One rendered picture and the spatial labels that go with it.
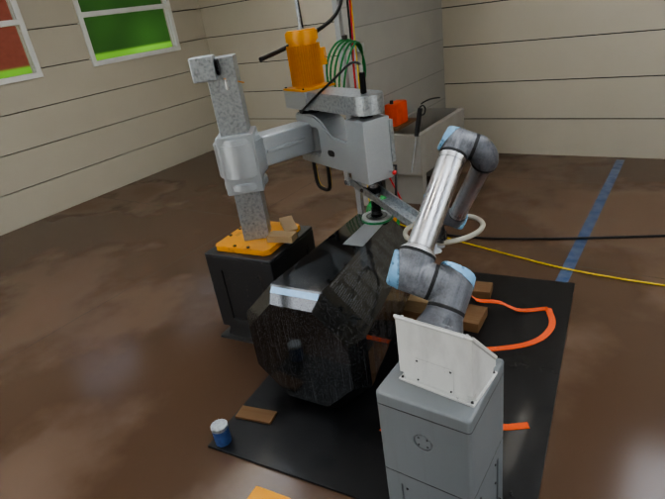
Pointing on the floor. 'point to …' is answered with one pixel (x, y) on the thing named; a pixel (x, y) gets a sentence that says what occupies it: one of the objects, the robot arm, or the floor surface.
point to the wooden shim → (256, 414)
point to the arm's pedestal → (441, 441)
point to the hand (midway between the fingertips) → (434, 253)
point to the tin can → (221, 433)
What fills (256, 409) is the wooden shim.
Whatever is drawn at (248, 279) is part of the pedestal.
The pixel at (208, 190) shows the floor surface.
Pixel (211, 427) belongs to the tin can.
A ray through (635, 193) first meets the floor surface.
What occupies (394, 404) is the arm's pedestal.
